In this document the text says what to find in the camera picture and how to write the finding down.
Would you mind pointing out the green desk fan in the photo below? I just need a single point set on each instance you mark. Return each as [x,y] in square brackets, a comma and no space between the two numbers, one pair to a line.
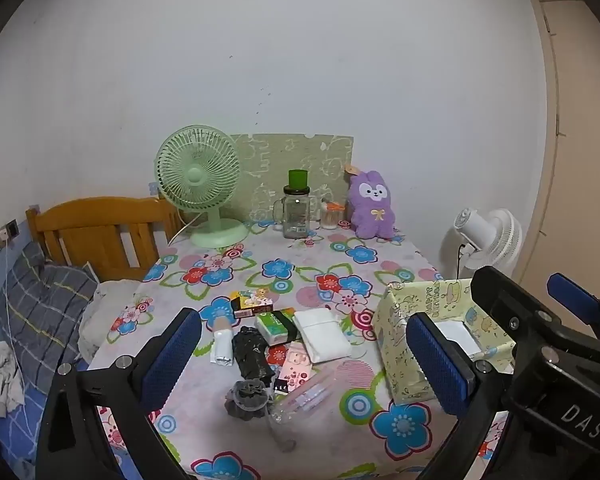
[196,176]

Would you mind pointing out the clear plastic packet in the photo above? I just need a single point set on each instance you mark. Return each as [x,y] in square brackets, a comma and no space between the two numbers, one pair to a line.
[305,395]

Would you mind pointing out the white standing fan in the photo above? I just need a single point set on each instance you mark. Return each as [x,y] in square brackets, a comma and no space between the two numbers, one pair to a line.
[480,232]

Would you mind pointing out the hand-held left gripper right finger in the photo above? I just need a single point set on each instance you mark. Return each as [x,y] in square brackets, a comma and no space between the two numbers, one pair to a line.
[440,365]

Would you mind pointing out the floral tablecloth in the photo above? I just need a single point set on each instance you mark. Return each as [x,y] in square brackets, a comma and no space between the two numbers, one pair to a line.
[300,270]

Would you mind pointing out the grey plaid pillow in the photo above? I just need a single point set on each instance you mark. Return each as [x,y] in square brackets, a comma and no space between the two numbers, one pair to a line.
[45,305]

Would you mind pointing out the green tissue pack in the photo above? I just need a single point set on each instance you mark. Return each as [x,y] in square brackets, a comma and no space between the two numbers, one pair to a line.
[272,327]

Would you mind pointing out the purple plush toy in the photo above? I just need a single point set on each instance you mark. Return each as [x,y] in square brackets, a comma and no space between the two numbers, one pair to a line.
[372,210]

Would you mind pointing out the glass jar with green lid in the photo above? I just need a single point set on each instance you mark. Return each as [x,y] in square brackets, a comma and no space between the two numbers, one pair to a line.
[296,210]

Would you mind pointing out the cartoon print tissue pack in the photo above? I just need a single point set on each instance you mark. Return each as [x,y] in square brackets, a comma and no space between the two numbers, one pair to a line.
[257,300]

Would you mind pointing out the beige door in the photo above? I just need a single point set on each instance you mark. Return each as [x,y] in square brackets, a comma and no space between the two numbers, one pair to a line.
[580,160]

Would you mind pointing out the crumpled grey white cloth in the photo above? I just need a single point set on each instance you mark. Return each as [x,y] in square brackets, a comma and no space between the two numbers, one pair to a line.
[0,375]

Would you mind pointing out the beige roll with white wrap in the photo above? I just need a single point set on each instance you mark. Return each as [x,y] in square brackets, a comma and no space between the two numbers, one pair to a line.
[222,345]

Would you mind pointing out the green patterned board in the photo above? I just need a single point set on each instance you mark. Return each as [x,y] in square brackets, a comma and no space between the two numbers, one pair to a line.
[280,160]

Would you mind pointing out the black plastic bag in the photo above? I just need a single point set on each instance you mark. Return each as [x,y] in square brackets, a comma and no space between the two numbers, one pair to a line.
[250,352]

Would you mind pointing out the white paper sheet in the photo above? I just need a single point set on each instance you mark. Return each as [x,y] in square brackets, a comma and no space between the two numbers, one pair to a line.
[460,335]

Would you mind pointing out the white soft packet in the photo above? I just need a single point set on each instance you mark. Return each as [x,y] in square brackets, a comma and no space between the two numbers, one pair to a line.
[322,335]

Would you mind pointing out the yellow patterned storage box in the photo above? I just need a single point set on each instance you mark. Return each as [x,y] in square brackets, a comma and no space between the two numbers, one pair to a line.
[390,350]

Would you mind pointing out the dark grey fabric scrunchie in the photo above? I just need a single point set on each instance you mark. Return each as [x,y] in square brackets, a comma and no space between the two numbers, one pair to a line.
[247,400]

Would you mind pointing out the wall socket panel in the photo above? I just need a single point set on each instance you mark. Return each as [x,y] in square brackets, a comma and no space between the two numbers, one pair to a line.
[7,232]

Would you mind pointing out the pink packet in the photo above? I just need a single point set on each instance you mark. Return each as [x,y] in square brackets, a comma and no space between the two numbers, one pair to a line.
[295,367]

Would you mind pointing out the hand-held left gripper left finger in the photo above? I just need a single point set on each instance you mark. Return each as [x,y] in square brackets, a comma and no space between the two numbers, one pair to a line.
[172,355]

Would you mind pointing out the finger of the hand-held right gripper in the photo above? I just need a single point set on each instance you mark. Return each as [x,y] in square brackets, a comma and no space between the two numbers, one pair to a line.
[575,300]
[505,295]

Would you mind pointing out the white bed cloth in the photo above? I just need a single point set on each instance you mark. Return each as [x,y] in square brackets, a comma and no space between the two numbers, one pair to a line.
[105,310]

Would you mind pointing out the blue checked bedsheet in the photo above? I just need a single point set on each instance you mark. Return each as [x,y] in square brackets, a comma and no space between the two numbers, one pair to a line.
[10,435]

